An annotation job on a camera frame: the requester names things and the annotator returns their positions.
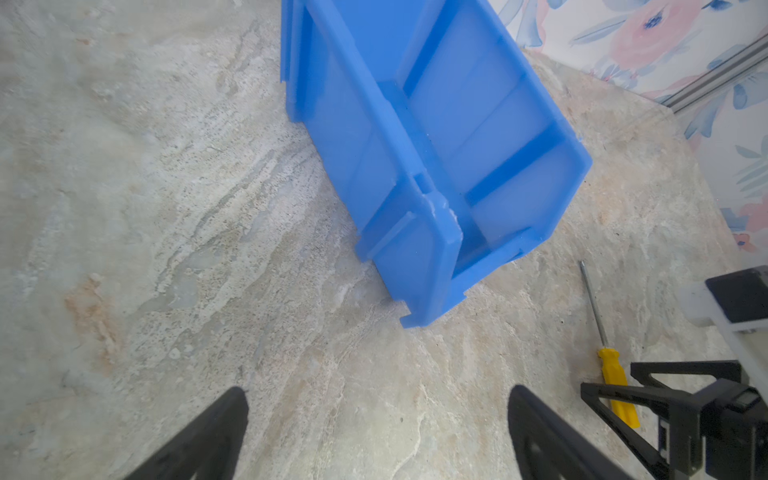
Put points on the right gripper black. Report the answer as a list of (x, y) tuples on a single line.
[(722, 428)]

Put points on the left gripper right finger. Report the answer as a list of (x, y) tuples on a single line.
[(547, 447)]

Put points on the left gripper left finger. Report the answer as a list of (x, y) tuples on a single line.
[(207, 448)]

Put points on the yellow handled screwdriver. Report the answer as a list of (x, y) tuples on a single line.
[(612, 371)]

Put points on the blue plastic storage bin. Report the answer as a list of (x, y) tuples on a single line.
[(437, 135)]

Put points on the right corner aluminium post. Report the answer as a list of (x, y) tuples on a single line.
[(728, 72)]

